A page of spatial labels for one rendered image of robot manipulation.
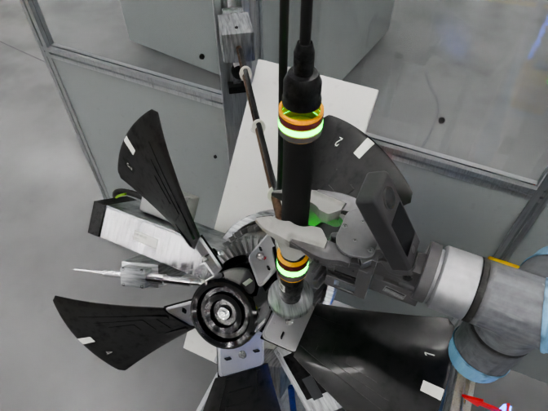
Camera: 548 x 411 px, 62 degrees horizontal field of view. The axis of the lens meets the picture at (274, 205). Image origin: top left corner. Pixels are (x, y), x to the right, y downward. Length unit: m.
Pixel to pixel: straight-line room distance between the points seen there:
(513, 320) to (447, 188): 0.92
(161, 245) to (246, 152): 0.27
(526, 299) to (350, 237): 0.19
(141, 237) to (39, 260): 1.57
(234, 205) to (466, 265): 0.61
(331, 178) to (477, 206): 0.80
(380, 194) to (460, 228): 1.09
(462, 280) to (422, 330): 0.28
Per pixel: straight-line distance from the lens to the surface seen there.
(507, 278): 0.54
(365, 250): 0.52
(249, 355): 0.86
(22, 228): 2.73
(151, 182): 0.84
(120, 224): 1.04
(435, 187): 1.44
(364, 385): 0.77
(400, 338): 0.79
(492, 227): 1.52
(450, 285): 0.53
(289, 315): 0.70
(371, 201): 0.46
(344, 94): 0.95
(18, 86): 3.75
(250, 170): 1.00
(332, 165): 0.74
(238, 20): 1.10
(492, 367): 0.64
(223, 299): 0.75
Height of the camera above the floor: 1.90
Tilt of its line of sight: 50 degrees down
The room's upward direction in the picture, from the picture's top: straight up
